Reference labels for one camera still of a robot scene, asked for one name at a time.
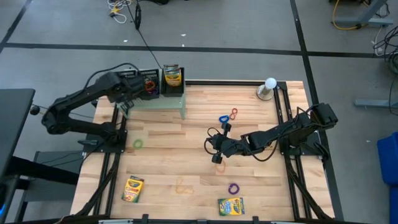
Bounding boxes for grey low cabinet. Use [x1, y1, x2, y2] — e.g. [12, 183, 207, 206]
[18, 150, 85, 203]

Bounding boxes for grey desk leg frame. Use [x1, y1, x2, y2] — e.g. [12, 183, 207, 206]
[329, 0, 394, 28]

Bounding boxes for blue plastic bin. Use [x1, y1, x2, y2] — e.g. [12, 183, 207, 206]
[377, 131, 398, 224]

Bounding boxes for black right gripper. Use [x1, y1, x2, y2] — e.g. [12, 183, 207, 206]
[211, 123, 249, 164]

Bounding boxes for white yellow floor cables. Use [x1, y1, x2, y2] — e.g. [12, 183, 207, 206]
[106, 0, 133, 24]

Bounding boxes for black stand pole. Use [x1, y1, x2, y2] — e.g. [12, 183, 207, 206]
[126, 0, 163, 70]

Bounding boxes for round metal lamp base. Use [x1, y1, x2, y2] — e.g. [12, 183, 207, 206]
[256, 83, 275, 101]

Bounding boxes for white light bulb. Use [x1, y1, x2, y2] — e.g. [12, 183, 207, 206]
[264, 77, 278, 90]

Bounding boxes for yellow rubber band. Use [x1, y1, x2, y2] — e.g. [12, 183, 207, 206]
[175, 177, 195, 195]

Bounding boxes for green blue crayon box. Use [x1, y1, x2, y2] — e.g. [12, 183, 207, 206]
[218, 197, 246, 217]

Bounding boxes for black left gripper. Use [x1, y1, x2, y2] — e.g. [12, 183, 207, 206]
[111, 74, 148, 103]

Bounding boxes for grey desk foot bar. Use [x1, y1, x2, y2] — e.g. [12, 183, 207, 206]
[354, 99, 398, 109]

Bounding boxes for yellow floor cable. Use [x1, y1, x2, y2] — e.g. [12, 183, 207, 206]
[331, 0, 362, 31]

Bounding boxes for black floor cable tangle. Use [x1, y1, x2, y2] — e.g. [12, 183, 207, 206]
[372, 24, 398, 75]

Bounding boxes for black desk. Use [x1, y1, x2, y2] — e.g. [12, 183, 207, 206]
[0, 87, 36, 187]

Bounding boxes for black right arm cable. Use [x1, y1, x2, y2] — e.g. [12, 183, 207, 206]
[203, 126, 282, 162]

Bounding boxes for black looping cable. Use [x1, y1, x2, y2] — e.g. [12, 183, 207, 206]
[83, 62, 141, 91]

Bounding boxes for green perforated metal shelf riser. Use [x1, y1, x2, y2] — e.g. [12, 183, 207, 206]
[124, 68, 187, 120]

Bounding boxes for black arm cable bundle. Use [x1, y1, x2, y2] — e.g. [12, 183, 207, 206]
[73, 151, 123, 219]
[284, 154, 331, 220]

